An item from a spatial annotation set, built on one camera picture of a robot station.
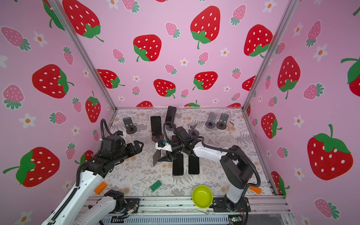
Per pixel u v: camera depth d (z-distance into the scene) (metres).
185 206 0.76
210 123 1.10
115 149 0.58
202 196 0.76
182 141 0.67
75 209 0.43
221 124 1.08
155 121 0.93
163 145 0.67
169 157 0.70
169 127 1.09
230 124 1.08
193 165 0.89
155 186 0.80
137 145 0.69
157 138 1.02
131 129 1.07
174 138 1.02
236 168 0.46
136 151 0.69
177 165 0.88
